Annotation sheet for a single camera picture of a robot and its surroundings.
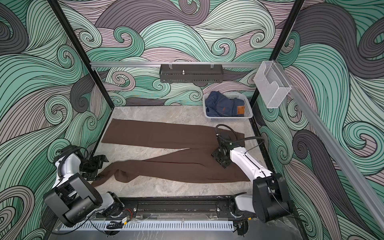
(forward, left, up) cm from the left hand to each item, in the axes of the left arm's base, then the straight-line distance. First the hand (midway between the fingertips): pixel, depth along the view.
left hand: (106, 164), depth 80 cm
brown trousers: (+4, -50, -6) cm, 51 cm away
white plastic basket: (+40, -88, 0) cm, 97 cm away
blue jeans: (+48, -67, +2) cm, 83 cm away
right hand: (+6, -62, -2) cm, 62 cm away
